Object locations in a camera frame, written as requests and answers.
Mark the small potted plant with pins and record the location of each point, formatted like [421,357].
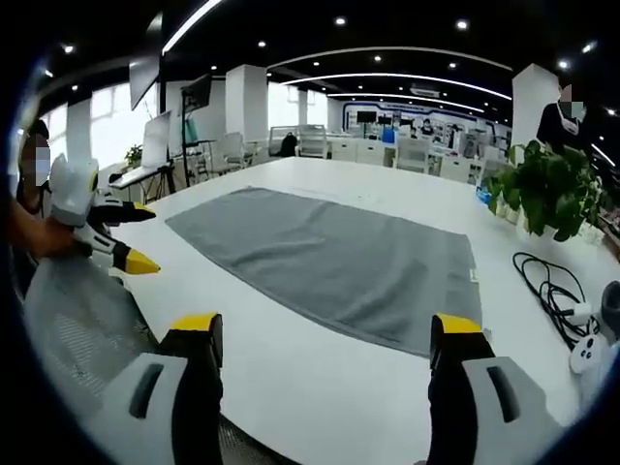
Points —
[134,156]

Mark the black monitor on stand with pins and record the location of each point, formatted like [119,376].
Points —
[196,92]

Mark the white game controller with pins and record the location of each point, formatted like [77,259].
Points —
[588,356]

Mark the person's left hand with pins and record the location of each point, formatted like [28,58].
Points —
[51,239]

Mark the blue box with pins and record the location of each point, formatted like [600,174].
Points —
[482,195]

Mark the white table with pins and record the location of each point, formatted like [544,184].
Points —
[339,310]

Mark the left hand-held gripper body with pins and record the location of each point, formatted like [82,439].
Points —
[72,191]

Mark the grey towel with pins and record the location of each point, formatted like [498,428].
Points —
[329,257]

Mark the white power adapter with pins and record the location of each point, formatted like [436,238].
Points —
[579,310]

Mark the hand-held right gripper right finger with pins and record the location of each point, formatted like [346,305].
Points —
[479,387]

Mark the white board on tripod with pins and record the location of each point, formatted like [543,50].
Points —
[157,140]

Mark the green potted plant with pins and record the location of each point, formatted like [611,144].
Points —
[547,189]

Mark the grey mesh chair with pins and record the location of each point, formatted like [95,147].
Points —
[80,329]

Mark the white office chair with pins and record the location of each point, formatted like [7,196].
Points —
[311,140]
[233,152]

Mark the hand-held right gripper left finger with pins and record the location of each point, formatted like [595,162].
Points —
[160,387]

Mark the large hanging screen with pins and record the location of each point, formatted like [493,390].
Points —
[144,77]

